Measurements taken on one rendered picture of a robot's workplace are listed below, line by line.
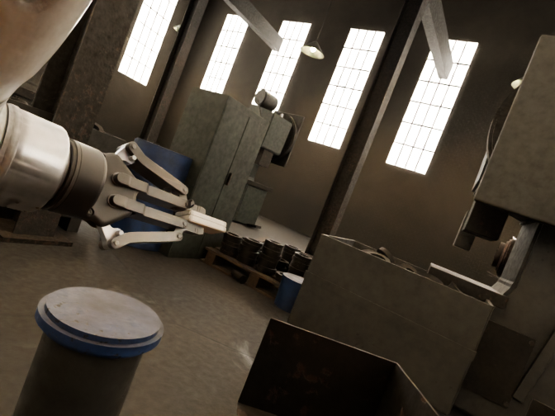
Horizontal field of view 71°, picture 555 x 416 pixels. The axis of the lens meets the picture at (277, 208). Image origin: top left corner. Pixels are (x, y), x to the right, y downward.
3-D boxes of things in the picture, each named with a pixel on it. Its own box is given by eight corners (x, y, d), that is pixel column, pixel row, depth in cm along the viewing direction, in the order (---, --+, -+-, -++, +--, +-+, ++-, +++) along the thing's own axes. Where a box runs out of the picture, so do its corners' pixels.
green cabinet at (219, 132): (135, 238, 362) (192, 86, 355) (187, 243, 422) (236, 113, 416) (169, 258, 337) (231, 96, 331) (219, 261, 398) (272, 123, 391)
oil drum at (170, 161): (178, 253, 366) (212, 164, 362) (126, 250, 315) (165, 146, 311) (139, 230, 396) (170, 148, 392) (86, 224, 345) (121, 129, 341)
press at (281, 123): (192, 203, 810) (239, 80, 798) (231, 214, 898) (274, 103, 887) (234, 224, 721) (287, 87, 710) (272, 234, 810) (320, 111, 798)
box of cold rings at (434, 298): (446, 390, 278) (489, 289, 275) (440, 437, 204) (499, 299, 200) (320, 322, 324) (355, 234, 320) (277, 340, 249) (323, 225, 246)
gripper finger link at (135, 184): (96, 189, 44) (97, 177, 44) (173, 213, 53) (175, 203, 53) (116, 182, 42) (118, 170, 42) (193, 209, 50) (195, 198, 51)
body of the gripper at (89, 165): (42, 141, 42) (119, 171, 49) (22, 217, 39) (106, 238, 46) (79, 123, 37) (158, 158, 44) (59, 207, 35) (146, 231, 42)
